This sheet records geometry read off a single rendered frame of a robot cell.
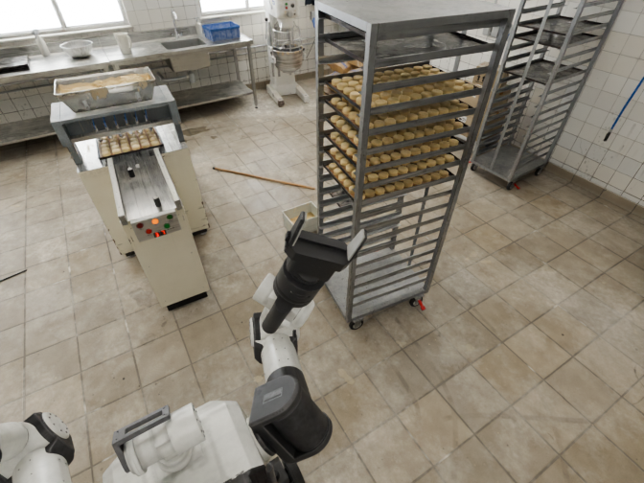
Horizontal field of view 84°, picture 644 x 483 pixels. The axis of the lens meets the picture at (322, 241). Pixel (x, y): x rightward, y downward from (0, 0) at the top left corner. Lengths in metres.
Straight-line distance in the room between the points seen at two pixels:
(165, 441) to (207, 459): 0.11
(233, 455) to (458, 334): 2.08
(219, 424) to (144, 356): 1.90
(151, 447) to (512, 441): 2.02
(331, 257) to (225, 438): 0.40
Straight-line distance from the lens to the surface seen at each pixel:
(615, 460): 2.66
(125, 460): 0.72
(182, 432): 0.69
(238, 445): 0.78
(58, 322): 3.13
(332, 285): 2.56
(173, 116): 2.75
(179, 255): 2.45
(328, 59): 1.87
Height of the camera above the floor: 2.09
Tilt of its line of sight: 42 degrees down
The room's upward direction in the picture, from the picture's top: straight up
